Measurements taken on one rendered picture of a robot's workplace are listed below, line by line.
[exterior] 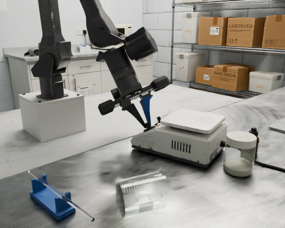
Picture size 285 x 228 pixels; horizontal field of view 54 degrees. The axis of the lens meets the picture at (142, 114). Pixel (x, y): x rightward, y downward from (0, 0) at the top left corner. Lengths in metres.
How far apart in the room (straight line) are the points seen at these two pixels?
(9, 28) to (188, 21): 1.95
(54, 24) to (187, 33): 2.68
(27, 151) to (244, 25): 2.50
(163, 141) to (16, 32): 2.96
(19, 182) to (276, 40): 2.49
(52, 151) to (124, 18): 3.56
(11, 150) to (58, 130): 0.13
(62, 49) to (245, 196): 0.54
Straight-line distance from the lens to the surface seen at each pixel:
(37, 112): 0.76
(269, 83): 2.87
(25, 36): 3.49
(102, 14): 0.71
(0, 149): 0.78
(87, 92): 3.21
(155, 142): 0.65
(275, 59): 3.19
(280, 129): 0.89
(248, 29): 2.91
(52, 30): 0.76
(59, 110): 0.78
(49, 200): 0.52
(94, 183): 0.57
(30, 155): 0.72
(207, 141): 0.60
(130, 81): 0.68
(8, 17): 3.44
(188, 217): 0.48
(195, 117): 0.66
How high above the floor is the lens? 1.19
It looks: 18 degrees down
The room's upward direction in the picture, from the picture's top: straight up
